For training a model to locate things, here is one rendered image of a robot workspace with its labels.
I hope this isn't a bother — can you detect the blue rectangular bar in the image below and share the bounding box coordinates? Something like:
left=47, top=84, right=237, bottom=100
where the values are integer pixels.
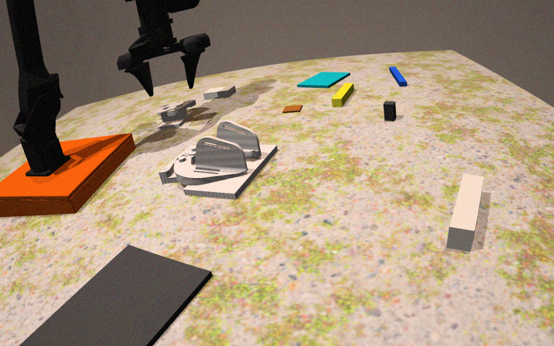
left=389, top=67, right=407, bottom=87

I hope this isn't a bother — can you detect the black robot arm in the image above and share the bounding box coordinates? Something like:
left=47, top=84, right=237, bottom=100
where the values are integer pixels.
left=6, top=0, right=200, bottom=177

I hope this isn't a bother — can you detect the yellow rectangular bar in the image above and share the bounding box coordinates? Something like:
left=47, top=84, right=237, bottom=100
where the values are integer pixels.
left=331, top=83, right=354, bottom=107

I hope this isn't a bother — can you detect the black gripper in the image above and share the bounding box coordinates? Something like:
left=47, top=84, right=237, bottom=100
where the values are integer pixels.
left=117, top=14, right=211, bottom=97

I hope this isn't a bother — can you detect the teal flat plate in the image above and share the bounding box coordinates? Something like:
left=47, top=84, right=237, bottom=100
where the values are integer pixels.
left=297, top=72, right=350, bottom=88

